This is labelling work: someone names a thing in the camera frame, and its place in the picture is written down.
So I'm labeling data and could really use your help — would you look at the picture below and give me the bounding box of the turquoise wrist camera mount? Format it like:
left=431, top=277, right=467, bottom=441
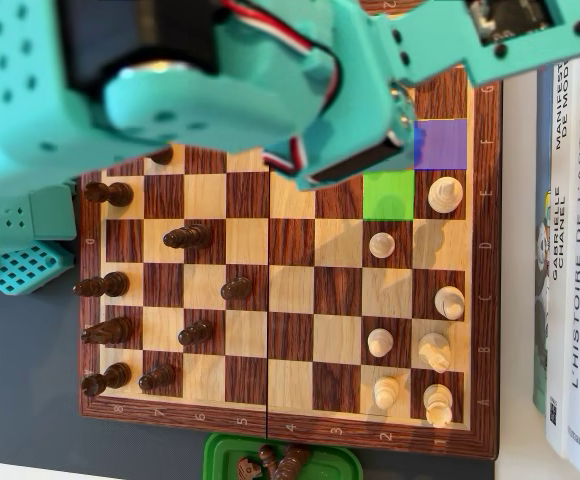
left=364, top=0, right=580, bottom=89

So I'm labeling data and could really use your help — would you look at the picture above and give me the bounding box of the dark wooden bishop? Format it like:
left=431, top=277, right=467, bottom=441
left=73, top=272, right=131, bottom=300

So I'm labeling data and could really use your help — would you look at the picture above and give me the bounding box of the white wooden bishop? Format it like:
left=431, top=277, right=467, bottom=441
left=433, top=285, right=466, bottom=321

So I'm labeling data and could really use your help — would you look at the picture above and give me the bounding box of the white Gabrielle Chanel book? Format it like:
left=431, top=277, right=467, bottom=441
left=544, top=59, right=571, bottom=459

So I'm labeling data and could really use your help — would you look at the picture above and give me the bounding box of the turquoise gripper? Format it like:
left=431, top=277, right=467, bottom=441
left=269, top=79, right=416, bottom=192

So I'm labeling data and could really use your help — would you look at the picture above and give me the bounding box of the red white black servo cable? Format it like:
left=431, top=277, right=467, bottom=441
left=219, top=0, right=344, bottom=176

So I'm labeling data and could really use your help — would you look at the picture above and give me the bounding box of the dark wooden king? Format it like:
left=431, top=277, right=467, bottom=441
left=83, top=180, right=135, bottom=209

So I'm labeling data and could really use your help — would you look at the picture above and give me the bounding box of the white wooden pawn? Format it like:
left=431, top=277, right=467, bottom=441
left=367, top=327, right=395, bottom=358
left=373, top=375, right=401, bottom=409
left=368, top=232, right=396, bottom=260

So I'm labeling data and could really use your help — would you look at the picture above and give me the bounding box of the wooden chess board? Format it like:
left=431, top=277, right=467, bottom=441
left=78, top=0, right=502, bottom=462

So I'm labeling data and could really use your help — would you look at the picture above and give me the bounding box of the dark wooden chess piece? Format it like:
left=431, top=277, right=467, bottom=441
left=273, top=444, right=312, bottom=480

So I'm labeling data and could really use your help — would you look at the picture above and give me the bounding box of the dark grey desk mat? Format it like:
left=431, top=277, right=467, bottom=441
left=0, top=269, right=496, bottom=480

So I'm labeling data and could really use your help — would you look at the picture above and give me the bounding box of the white wooden rook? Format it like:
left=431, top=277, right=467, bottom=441
left=422, top=383, right=454, bottom=429

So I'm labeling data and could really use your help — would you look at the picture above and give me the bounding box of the turquoise perforated robot base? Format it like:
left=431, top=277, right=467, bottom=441
left=0, top=184, right=77, bottom=297

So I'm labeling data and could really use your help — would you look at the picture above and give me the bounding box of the white wooden knight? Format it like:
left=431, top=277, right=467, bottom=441
left=417, top=332, right=451, bottom=374

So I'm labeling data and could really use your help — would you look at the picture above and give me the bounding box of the dark wooden queen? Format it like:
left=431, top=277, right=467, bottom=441
left=163, top=223, right=212, bottom=250

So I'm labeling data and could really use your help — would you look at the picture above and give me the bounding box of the dark wooden rook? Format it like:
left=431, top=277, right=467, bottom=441
left=81, top=362, right=133, bottom=399

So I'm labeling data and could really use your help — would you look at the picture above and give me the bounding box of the green plastic tray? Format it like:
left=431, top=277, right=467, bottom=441
left=203, top=432, right=364, bottom=480

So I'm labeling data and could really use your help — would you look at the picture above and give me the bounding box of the white wooden king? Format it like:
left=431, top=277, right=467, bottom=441
left=427, top=176, right=464, bottom=215

